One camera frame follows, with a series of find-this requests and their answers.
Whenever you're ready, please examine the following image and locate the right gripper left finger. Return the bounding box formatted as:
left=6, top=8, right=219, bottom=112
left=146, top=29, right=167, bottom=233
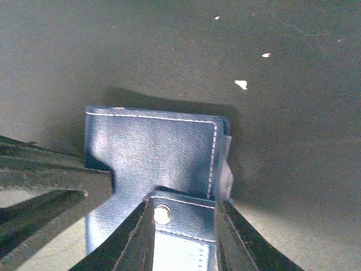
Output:
left=71, top=199, right=155, bottom=271

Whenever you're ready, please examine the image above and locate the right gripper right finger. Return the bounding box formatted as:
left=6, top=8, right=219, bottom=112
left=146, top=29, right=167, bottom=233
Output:
left=215, top=201, right=301, bottom=270

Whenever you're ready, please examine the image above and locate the blue leather card holder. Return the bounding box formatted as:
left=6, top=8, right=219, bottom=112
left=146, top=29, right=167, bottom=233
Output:
left=85, top=106, right=233, bottom=270

